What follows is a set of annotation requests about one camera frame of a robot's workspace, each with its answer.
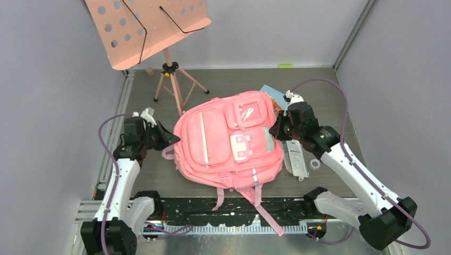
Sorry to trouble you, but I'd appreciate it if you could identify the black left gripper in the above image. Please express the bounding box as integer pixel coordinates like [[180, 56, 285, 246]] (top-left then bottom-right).
[[140, 121, 180, 151]]

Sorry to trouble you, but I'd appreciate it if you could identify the pink student backpack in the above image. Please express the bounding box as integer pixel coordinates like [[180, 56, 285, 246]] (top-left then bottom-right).
[[162, 91, 284, 236]]

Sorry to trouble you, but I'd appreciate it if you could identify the yellow treehouse paperback book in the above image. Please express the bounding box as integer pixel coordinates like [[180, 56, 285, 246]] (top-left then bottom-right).
[[271, 98, 285, 115]]

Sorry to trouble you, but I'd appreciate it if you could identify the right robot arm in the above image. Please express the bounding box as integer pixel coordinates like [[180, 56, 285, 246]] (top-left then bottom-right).
[[269, 102, 417, 250]]

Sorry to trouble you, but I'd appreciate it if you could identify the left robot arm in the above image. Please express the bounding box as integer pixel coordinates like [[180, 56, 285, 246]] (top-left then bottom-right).
[[80, 113, 180, 254]]

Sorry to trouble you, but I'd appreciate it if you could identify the white packaged toothbrush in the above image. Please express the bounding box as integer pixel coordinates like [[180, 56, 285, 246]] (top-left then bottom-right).
[[282, 140, 309, 182]]

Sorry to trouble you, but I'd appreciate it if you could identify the light blue thin notebook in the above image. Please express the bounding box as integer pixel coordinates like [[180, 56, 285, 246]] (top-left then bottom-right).
[[260, 84, 287, 105]]

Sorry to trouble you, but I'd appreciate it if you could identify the clear tape roll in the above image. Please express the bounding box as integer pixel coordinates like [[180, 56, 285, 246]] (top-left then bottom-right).
[[309, 158, 321, 171]]

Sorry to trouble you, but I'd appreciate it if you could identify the small wooden block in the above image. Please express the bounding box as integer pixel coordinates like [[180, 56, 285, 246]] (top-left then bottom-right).
[[146, 68, 154, 77]]

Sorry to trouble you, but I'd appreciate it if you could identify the pink music stand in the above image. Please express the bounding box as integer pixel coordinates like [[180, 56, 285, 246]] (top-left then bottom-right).
[[85, 0, 211, 114]]

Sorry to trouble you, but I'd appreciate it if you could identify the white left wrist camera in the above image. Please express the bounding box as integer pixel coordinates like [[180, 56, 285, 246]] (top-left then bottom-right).
[[132, 107, 157, 128]]

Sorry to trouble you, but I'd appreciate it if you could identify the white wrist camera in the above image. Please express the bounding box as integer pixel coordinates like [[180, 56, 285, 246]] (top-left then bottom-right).
[[132, 107, 157, 128], [283, 90, 304, 106]]

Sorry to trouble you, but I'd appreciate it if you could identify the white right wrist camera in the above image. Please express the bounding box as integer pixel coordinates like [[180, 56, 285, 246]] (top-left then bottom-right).
[[283, 90, 304, 106]]

